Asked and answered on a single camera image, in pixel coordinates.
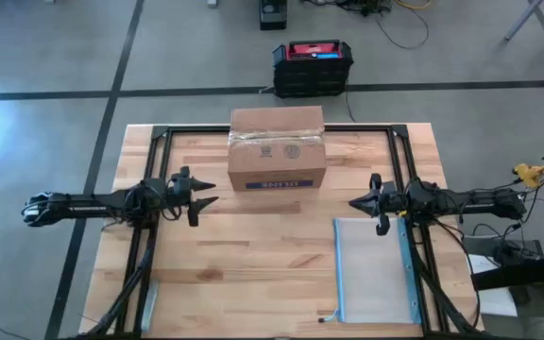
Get thin black cable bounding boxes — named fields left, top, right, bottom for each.
left=343, top=92, right=357, bottom=124

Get yellow clamp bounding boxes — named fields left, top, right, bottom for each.
left=512, top=162, right=544, bottom=191

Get black cable tangle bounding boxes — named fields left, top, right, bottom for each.
left=299, top=0, right=432, bottom=51

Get black beam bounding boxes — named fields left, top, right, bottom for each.
left=469, top=249, right=544, bottom=292

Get black and red tool case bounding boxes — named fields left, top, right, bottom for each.
left=271, top=39, right=355, bottom=99

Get black box device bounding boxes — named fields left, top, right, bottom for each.
left=258, top=0, right=288, bottom=31

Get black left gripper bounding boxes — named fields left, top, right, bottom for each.
left=168, top=165, right=220, bottom=229

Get grey metal legs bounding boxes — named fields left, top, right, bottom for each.
left=502, top=0, right=544, bottom=42

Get black cable bundle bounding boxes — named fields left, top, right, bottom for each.
left=411, top=221, right=484, bottom=339
left=80, top=226, right=156, bottom=339

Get mesh zip pouch blue trim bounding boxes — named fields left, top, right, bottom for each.
left=317, top=216, right=423, bottom=326

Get white paper sheet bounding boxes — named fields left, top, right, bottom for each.
left=467, top=254, right=519, bottom=318

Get yellow cable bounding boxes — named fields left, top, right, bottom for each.
left=392, top=0, right=434, bottom=11

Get black power cables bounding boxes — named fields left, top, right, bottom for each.
left=460, top=174, right=544, bottom=260

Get black aluminium table frame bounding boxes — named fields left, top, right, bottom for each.
left=110, top=123, right=452, bottom=340

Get grey power box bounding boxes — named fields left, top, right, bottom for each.
left=460, top=234, right=544, bottom=266

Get brown cardboard box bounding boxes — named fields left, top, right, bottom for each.
left=227, top=105, right=328, bottom=193

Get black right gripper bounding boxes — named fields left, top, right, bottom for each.
left=348, top=172, right=399, bottom=237

